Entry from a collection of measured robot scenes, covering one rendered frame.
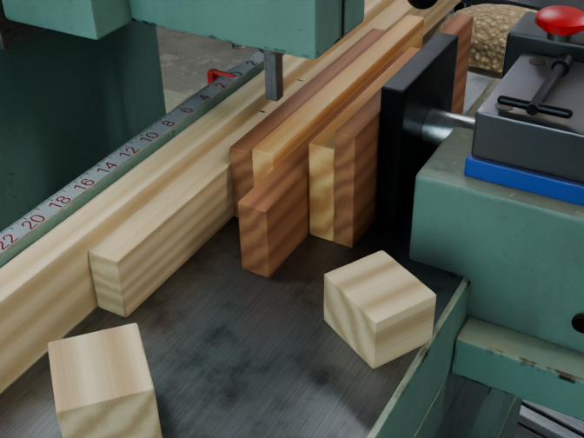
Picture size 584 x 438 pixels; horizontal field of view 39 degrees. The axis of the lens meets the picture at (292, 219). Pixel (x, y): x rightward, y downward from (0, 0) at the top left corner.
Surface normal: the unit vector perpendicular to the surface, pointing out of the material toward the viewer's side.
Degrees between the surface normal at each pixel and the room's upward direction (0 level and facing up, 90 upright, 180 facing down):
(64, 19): 90
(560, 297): 90
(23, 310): 90
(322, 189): 90
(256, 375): 0
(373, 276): 0
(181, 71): 0
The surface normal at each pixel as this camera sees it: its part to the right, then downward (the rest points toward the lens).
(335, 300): -0.85, 0.32
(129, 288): 0.87, 0.27
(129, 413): 0.31, 0.54
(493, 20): -0.23, -0.56
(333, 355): -0.02, -0.82
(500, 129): -0.49, 0.51
